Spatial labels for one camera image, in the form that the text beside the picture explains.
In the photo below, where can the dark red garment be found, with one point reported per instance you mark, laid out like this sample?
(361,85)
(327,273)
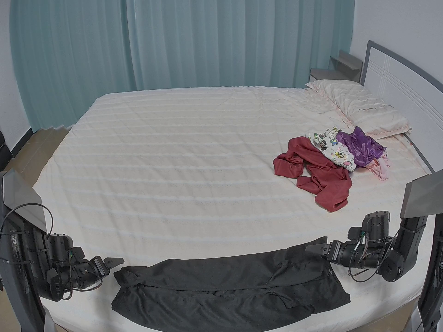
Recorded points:
(328,192)

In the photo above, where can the grey bedside table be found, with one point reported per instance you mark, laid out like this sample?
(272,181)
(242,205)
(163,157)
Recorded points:
(328,73)

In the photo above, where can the white printed garment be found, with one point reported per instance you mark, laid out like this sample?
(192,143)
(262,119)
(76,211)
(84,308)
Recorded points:
(335,154)

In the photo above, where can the black ribbed furniture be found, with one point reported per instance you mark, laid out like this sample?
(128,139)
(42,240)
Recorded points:
(3,154)

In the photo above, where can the cream pillow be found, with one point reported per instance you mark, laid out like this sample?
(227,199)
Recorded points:
(360,102)

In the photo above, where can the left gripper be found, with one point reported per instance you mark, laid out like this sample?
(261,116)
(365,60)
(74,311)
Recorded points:
(90,271)

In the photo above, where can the purple garment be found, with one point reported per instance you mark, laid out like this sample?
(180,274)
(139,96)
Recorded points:
(360,147)

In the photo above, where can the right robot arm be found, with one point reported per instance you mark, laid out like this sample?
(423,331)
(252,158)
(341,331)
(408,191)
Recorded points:
(422,195)

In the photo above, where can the pink garment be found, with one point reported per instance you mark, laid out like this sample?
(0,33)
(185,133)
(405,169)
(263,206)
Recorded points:
(382,171)

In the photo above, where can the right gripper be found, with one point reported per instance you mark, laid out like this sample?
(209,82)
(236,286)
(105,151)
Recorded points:
(342,252)

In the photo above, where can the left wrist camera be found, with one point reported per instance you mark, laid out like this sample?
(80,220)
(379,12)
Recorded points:
(78,254)

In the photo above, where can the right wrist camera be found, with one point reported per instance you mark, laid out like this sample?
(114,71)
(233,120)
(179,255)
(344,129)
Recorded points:
(355,234)

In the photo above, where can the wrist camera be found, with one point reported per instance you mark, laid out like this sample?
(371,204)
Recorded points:
(355,234)
(78,254)

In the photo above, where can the black T-shirt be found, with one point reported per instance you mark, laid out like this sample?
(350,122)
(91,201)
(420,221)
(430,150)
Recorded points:
(225,289)

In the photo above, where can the blue-green curtain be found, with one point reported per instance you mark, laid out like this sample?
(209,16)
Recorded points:
(173,29)

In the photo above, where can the bed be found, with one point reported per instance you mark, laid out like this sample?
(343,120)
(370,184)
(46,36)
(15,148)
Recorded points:
(173,150)

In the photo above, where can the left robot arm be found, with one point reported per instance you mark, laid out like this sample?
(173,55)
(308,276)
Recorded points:
(20,254)

